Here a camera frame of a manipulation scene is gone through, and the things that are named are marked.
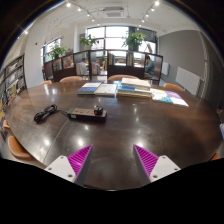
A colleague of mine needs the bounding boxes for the coiled black power cable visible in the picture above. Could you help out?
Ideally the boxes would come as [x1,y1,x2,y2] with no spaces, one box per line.
[33,103,70,124]

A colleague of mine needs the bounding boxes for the person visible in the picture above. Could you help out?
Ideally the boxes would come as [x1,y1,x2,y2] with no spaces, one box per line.
[143,54,156,80]

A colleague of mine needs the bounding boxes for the colourful illustrated book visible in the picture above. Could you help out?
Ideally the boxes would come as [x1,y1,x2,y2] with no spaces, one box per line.
[149,88,174,104]

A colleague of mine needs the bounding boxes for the purple cover book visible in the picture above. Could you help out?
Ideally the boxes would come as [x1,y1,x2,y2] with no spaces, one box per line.
[165,90,190,108]

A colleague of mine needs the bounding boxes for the ceiling air conditioner unit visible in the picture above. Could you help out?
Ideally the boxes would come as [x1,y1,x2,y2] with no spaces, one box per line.
[102,6,129,19]

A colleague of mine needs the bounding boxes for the group of ceiling spotlights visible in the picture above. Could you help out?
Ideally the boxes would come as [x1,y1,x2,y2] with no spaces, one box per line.
[23,0,161,36]

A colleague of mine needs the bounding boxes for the tall wall bookshelf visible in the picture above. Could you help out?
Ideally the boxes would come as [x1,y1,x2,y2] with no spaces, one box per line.
[0,53,28,111]

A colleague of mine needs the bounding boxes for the tan flat book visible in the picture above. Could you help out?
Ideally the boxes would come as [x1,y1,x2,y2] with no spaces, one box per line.
[116,90,153,99]

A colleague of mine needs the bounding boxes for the large white book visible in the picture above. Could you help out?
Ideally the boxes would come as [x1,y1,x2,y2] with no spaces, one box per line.
[120,77,152,90]

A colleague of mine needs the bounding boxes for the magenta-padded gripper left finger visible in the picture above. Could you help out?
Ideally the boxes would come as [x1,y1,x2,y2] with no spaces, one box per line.
[44,143,94,188]

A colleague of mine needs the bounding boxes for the small white wall panel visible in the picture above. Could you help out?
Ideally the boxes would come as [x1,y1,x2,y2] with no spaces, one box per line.
[161,61,170,76]

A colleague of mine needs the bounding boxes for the black power strip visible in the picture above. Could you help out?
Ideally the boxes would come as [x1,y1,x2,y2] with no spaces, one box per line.
[67,107,108,121]

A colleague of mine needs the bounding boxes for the white wall radiator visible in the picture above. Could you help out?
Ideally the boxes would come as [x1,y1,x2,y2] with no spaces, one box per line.
[175,66,203,97]

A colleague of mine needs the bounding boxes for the dark wooden divider shelf unit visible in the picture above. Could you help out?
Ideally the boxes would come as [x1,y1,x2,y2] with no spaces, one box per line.
[43,49,164,86]

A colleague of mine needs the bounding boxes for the row of orange chairs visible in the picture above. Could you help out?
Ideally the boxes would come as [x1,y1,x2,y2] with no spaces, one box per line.
[39,74,186,93]

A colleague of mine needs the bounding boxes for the large potted green plant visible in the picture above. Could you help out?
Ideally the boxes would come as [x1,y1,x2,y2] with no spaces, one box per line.
[122,31,148,52]

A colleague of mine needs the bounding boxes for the plain white book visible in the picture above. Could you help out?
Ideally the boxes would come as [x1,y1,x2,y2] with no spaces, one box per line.
[94,83,118,98]

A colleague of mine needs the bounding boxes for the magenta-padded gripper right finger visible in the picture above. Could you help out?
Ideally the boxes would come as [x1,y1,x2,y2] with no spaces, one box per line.
[132,143,182,187]

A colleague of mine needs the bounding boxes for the blue and white book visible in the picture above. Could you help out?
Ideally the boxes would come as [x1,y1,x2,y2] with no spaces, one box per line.
[116,84,151,94]

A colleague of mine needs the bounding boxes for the blue cover book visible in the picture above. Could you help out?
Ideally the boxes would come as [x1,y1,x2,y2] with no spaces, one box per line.
[77,82,102,96]

